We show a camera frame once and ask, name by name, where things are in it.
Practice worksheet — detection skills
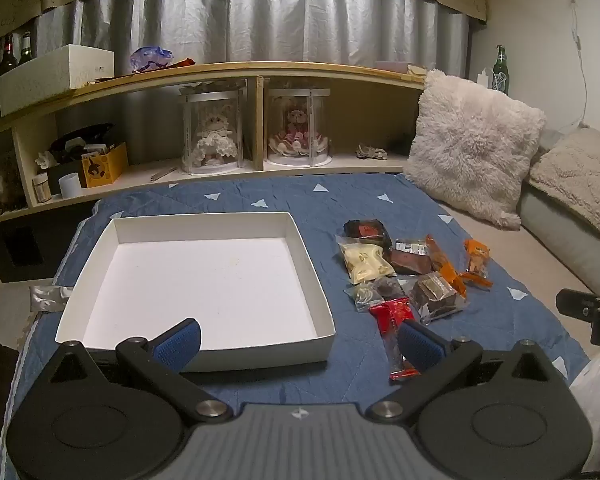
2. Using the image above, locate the beige knitted cushion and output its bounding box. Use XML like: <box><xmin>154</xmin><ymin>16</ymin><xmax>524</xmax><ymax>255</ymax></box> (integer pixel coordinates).
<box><xmin>529</xmin><ymin>127</ymin><xmax>600</xmax><ymax>251</ymax></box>

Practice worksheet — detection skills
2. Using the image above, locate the black hat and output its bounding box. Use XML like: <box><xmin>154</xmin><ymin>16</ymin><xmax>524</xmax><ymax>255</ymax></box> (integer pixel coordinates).
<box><xmin>49</xmin><ymin>123</ymin><xmax>116</xmax><ymax>163</ymax></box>

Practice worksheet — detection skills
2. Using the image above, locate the white cup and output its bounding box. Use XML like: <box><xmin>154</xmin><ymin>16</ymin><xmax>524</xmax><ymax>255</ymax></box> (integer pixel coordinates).
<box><xmin>59</xmin><ymin>172</ymin><xmax>83</xmax><ymax>199</ymax></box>

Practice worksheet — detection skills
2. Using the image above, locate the yellow cardboard box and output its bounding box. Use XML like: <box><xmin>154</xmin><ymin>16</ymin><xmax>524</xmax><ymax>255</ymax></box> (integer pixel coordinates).
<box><xmin>81</xmin><ymin>142</ymin><xmax>130</xmax><ymax>189</ymax></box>

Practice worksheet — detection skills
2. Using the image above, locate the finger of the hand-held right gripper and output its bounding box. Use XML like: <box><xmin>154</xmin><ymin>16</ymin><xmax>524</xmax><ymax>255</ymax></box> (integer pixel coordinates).
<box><xmin>555</xmin><ymin>287</ymin><xmax>600</xmax><ymax>319</ymax></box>

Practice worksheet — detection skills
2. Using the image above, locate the beige bed sheet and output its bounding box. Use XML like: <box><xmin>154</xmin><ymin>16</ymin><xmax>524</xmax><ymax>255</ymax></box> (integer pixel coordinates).
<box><xmin>432</xmin><ymin>195</ymin><xmax>600</xmax><ymax>363</ymax></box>

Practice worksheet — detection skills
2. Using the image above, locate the blue quilted blanket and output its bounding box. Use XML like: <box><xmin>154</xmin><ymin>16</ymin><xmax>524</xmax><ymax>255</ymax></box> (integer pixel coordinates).
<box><xmin>0</xmin><ymin>172</ymin><xmax>593</xmax><ymax>480</ymax></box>

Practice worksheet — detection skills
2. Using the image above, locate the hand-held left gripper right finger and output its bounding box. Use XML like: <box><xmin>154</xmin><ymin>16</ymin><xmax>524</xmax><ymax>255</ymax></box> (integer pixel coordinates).
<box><xmin>366</xmin><ymin>320</ymin><xmax>552</xmax><ymax>426</ymax></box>

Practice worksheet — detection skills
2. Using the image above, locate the cased doll in white dress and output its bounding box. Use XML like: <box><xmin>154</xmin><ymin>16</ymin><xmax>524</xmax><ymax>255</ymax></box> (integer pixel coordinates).
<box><xmin>180</xmin><ymin>87</ymin><xmax>245</xmax><ymax>177</ymax></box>

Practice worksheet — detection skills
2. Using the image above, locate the small grey figurine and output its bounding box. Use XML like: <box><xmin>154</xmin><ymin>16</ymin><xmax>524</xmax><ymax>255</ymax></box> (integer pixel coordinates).
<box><xmin>356</xmin><ymin>143</ymin><xmax>395</xmax><ymax>161</ymax></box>

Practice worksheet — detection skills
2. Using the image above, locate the red snack bar packet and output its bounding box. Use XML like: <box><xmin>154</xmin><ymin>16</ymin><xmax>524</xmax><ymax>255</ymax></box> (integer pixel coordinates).
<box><xmin>369</xmin><ymin>298</ymin><xmax>427</xmax><ymax>385</ymax></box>

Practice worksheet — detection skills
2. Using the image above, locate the white shallow cardboard box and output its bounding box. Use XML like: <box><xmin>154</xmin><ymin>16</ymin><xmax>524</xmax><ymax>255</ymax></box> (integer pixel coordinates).
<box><xmin>55</xmin><ymin>212</ymin><xmax>337</xmax><ymax>374</ymax></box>

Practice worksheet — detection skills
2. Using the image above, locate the wooden shelf unit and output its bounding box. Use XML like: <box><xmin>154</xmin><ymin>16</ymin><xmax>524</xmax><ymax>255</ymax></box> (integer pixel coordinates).
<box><xmin>0</xmin><ymin>60</ymin><xmax>428</xmax><ymax>287</ymax></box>

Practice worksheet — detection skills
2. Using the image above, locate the dark hexagonal snack packet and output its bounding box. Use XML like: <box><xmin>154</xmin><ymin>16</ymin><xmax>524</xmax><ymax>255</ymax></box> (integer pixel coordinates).
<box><xmin>342</xmin><ymin>218</ymin><xmax>393</xmax><ymax>251</ymax></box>

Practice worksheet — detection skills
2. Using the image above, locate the grey cushion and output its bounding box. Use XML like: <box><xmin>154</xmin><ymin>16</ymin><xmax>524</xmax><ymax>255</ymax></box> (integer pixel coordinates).
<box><xmin>516</xmin><ymin>180</ymin><xmax>600</xmax><ymax>297</ymax></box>

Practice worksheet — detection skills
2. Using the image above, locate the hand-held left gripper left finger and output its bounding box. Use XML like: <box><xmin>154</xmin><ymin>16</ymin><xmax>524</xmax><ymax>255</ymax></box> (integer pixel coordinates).
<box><xmin>47</xmin><ymin>318</ymin><xmax>236</xmax><ymax>425</ymax></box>

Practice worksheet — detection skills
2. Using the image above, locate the small glass jar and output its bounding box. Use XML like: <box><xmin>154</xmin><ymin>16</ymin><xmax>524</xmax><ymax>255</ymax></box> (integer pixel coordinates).
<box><xmin>32</xmin><ymin>174</ymin><xmax>52</xmax><ymax>204</ymax></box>

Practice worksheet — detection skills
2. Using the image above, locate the orange bear snack packet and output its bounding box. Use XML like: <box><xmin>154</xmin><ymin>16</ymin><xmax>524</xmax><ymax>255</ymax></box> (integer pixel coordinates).
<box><xmin>459</xmin><ymin>239</ymin><xmax>494</xmax><ymax>289</ymax></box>

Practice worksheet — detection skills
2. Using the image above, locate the pink flat box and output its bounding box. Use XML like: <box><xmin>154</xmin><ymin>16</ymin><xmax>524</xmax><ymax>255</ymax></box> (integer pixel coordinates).
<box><xmin>373</xmin><ymin>61</ymin><xmax>416</xmax><ymax>75</ymax></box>

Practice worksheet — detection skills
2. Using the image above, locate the white wall cable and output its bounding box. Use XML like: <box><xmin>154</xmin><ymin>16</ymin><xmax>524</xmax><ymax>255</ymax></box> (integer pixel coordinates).
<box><xmin>561</xmin><ymin>0</ymin><xmax>592</xmax><ymax>131</ymax></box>

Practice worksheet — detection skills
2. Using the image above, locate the blue plastic bag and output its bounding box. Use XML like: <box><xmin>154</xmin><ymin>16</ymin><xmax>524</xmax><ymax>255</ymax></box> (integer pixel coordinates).
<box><xmin>130</xmin><ymin>46</ymin><xmax>175</xmax><ymax>75</ymax></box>

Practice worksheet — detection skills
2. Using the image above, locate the clear packet with dark snack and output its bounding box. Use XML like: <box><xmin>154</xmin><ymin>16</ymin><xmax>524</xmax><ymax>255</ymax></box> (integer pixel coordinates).
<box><xmin>351</xmin><ymin>276</ymin><xmax>412</xmax><ymax>313</ymax></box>

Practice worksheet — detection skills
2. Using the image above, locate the silver packet with brown cake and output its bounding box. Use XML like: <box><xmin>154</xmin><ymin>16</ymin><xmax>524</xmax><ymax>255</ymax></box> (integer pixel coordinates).
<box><xmin>409</xmin><ymin>271</ymin><xmax>468</xmax><ymax>325</ymax></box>

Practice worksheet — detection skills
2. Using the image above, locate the silver curtain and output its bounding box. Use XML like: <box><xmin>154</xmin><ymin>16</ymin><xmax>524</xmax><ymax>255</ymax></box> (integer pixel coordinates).
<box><xmin>0</xmin><ymin>0</ymin><xmax>473</xmax><ymax>123</ymax></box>

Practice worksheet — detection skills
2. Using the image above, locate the green glass bottle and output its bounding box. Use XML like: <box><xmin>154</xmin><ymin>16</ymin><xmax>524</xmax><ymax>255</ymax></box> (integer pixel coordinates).
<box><xmin>492</xmin><ymin>45</ymin><xmax>511</xmax><ymax>96</ymax></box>

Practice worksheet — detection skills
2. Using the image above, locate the white fluffy pillow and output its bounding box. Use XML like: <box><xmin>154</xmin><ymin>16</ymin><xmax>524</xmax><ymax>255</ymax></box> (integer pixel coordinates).
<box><xmin>402</xmin><ymin>69</ymin><xmax>548</xmax><ymax>231</ymax></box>

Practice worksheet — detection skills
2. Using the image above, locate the white storage box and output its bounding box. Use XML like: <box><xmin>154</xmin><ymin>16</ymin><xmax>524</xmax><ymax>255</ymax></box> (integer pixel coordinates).
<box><xmin>0</xmin><ymin>44</ymin><xmax>116</xmax><ymax>118</ymax></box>

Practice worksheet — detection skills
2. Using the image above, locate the cased doll in pink dress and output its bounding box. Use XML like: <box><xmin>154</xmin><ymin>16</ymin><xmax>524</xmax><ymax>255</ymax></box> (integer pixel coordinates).
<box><xmin>265</xmin><ymin>87</ymin><xmax>334</xmax><ymax>168</ymax></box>

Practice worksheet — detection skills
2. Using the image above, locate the cream pastry packet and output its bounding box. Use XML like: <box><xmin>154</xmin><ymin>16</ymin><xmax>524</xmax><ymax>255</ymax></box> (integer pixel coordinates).
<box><xmin>336</xmin><ymin>237</ymin><xmax>397</xmax><ymax>286</ymax></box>

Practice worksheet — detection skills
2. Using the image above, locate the orange stick snack packet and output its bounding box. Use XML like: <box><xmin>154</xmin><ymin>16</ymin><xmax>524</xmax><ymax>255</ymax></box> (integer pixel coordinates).
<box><xmin>424</xmin><ymin>234</ymin><xmax>470</xmax><ymax>301</ymax></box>

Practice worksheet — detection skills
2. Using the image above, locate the dark glass bottle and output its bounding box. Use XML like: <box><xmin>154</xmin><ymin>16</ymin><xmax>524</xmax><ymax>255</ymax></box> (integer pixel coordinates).
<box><xmin>0</xmin><ymin>33</ymin><xmax>19</xmax><ymax>78</ymax></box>

